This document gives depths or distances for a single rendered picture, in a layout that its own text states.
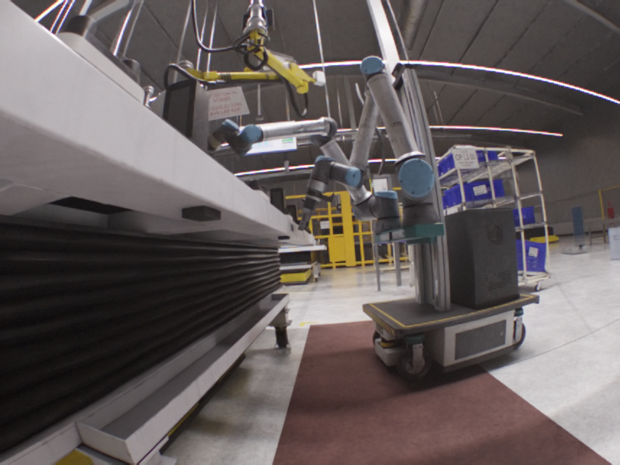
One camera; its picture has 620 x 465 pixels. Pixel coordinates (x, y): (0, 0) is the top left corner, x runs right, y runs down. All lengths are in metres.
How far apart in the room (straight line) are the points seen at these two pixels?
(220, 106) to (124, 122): 1.70
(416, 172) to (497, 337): 0.95
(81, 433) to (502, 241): 1.76
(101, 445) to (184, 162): 0.47
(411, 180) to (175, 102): 0.91
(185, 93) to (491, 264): 1.49
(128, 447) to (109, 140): 0.43
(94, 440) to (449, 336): 1.34
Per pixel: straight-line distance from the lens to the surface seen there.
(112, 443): 0.53
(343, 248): 11.07
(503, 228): 1.64
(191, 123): 0.48
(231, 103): 1.97
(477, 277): 1.52
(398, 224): 1.76
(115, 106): 0.24
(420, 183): 1.16
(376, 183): 3.87
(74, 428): 0.59
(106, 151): 0.23
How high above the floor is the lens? 0.69
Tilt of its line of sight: 4 degrees up
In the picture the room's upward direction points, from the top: 4 degrees counter-clockwise
